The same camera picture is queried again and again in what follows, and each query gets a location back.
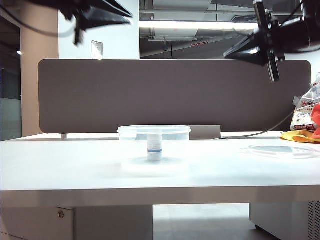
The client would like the white drawer cabinet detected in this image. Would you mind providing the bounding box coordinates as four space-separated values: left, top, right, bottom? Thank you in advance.
0 205 154 240

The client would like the yellow cloth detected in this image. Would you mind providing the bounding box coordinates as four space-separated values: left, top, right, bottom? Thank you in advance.
279 129 320 145

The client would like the long ceiling light strip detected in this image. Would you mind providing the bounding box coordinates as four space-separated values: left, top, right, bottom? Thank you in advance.
139 20 257 32

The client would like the grey cable on desk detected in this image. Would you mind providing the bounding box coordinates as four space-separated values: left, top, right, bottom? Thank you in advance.
214 111 297 141

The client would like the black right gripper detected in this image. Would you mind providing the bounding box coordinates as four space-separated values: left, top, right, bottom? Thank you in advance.
223 0 286 83

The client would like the printed plastic bag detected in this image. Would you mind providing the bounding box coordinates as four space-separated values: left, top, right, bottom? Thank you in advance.
290 72 320 132

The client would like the gray desk divider panel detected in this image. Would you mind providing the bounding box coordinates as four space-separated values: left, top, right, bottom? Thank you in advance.
37 58 312 135

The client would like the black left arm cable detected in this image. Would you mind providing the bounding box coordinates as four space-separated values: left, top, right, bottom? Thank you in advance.
0 3 76 38

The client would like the silver wall plate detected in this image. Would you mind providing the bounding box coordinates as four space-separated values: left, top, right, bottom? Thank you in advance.
91 40 104 61

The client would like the small white medicine bottle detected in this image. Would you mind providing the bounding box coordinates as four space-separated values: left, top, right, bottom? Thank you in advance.
146 133 164 163

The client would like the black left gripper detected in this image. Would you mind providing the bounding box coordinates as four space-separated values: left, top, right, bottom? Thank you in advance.
58 0 133 46

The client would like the clear round box lid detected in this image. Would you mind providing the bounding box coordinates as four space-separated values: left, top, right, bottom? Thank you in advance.
239 143 318 161

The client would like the grey divider mounting bracket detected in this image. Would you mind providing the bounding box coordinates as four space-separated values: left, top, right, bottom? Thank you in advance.
189 125 222 140

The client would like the clear round plastic box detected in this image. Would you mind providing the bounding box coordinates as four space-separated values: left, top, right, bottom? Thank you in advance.
116 124 193 177

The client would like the white vented cabinet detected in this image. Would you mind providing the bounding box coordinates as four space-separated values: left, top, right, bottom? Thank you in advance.
249 201 320 240

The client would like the orange cloth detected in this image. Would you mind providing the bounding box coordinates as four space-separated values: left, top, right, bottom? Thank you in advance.
310 101 320 140

